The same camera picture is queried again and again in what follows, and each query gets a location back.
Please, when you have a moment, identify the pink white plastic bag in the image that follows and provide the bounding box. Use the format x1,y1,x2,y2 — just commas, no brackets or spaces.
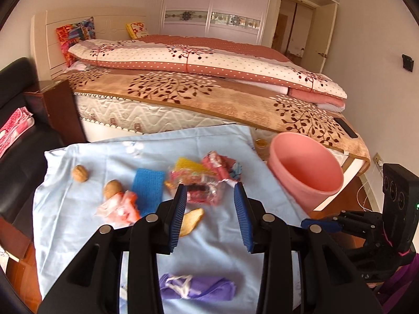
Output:
95,191,141,229

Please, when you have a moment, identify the blue foam fruit net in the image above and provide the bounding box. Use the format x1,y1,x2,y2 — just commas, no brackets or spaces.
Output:
131,168,166,218

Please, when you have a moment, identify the purple cloth bag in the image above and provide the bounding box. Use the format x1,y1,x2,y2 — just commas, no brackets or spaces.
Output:
159,274,236,302

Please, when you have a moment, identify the clear red snack wrapper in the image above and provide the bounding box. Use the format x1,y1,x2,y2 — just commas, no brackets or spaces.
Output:
164,168,225,206

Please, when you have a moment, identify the purple sleeve forearm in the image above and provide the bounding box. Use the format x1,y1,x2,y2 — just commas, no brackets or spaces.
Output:
374,254,419,313

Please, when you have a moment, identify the pink plastic trash bin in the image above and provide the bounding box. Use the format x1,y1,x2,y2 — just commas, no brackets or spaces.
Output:
267,132,344,213

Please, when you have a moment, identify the near walnut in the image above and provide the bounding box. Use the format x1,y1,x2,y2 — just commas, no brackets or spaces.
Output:
103,179,123,201

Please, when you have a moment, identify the walnut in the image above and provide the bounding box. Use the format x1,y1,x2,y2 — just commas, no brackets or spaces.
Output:
72,165,89,183
103,179,123,201

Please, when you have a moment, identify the yellow foam net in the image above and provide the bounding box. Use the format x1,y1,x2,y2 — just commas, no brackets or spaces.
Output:
174,157,209,173

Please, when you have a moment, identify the red crumpled wrapper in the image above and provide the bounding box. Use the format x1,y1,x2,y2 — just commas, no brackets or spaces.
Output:
202,151,242,182

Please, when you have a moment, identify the light blue cloth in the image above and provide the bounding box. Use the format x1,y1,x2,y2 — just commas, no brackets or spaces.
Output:
32,124,308,314

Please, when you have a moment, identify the far walnut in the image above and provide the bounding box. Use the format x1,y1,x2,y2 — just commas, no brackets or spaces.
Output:
72,165,89,183

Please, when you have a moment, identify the black remote on bed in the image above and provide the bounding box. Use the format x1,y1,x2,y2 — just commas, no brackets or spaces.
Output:
333,117,359,139

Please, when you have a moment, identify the brown leaf pattern blanket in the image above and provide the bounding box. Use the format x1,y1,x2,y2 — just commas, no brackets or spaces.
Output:
57,67,371,172

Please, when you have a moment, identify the bed with quilted mattress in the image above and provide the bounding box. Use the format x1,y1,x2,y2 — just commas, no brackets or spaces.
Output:
75,93,366,211

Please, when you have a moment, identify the black leather chair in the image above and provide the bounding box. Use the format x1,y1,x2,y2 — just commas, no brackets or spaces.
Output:
1,58,63,223

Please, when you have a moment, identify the dark wooden nightstand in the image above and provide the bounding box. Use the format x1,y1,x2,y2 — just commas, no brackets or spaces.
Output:
23,80,87,145

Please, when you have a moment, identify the pink white folded cloth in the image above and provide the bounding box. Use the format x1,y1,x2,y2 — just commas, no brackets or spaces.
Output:
0,106,35,157

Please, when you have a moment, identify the open cream door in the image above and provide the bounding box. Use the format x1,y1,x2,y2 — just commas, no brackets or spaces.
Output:
301,3,338,73

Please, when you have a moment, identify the cream wooden headboard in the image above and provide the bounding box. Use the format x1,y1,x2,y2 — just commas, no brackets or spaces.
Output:
30,7,148,81

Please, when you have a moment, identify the yellow red small pillow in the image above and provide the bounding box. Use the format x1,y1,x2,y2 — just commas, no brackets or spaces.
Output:
126,22,148,40

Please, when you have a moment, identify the colourful patterned pillow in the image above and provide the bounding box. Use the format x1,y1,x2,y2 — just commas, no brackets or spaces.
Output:
56,16,96,67

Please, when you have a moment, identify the white sliding wardrobe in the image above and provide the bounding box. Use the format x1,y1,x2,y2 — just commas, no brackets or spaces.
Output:
160,0,269,45

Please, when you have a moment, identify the white charging cable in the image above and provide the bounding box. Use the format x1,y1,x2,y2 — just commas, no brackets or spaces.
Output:
356,161,384,213

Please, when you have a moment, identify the black camera box green light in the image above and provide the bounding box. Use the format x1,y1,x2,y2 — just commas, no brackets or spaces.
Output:
382,163,418,256

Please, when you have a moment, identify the wall power socket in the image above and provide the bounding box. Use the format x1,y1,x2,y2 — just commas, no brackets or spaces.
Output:
373,153,383,172

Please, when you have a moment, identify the black wall switch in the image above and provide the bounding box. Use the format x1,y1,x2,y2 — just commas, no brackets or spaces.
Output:
402,54,414,72

